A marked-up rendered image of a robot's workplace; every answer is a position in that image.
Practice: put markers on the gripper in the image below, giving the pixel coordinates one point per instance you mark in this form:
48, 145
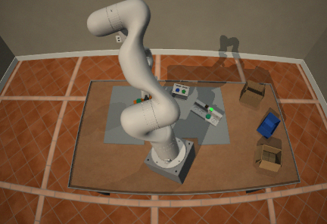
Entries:
145, 95

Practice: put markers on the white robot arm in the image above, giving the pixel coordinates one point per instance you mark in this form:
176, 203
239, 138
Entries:
130, 19

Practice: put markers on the white push-button panel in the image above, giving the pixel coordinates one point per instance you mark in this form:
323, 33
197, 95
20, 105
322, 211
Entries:
180, 91

